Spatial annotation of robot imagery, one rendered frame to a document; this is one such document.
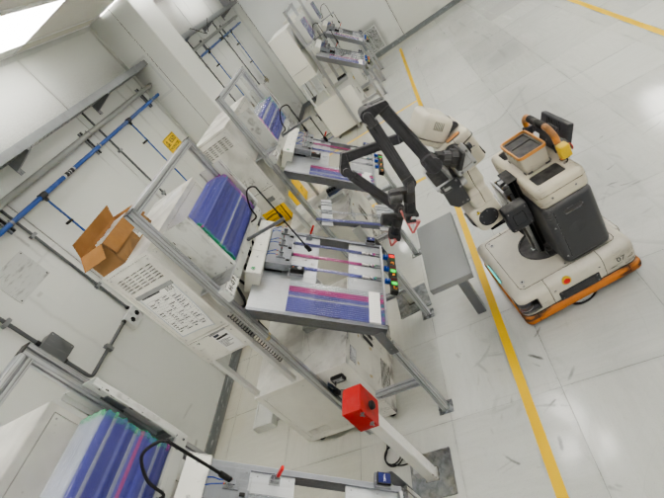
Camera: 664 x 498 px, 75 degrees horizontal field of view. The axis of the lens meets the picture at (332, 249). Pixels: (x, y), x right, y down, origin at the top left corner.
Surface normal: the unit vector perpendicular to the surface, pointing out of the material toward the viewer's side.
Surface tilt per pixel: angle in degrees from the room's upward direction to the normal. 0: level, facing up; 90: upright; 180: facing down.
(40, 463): 90
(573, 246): 90
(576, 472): 0
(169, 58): 90
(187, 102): 90
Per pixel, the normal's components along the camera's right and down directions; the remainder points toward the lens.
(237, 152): -0.04, 0.60
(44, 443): 0.82, -0.44
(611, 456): -0.57, -0.67
